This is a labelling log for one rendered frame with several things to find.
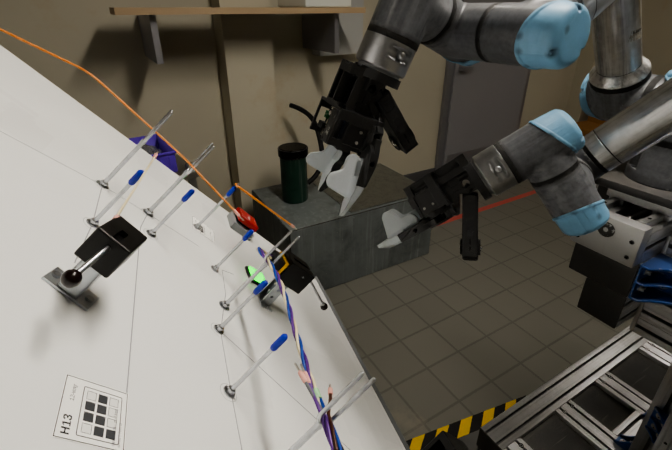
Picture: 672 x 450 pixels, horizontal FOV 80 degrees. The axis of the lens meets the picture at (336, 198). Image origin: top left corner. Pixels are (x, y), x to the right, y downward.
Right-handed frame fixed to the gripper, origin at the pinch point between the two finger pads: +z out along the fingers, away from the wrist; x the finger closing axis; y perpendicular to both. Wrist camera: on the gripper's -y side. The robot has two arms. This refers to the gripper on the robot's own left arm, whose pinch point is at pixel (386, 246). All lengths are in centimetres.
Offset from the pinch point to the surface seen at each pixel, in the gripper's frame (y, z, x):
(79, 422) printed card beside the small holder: 3, 9, 52
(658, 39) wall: 20, -285, -560
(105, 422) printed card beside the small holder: 2, 10, 51
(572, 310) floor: -92, -21, -177
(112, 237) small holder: 14.8, 6.5, 45.7
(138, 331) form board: 7.4, 13.2, 41.9
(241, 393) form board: -3.6, 12.1, 35.2
